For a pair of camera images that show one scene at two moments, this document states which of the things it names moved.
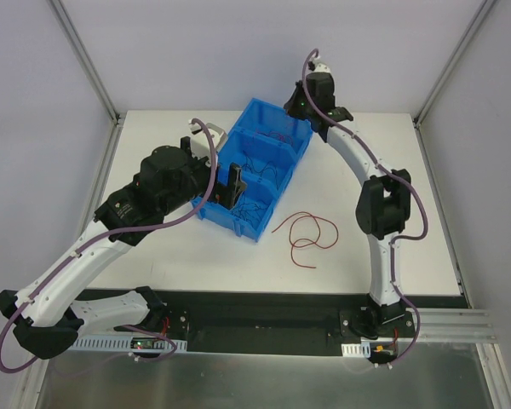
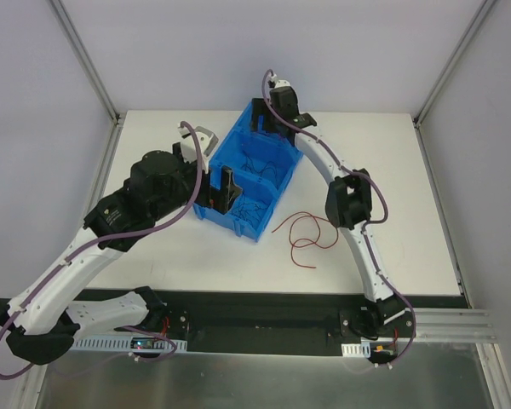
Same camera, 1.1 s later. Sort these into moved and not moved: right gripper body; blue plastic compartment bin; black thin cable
Moved: right gripper body
Not moved: blue plastic compartment bin; black thin cable
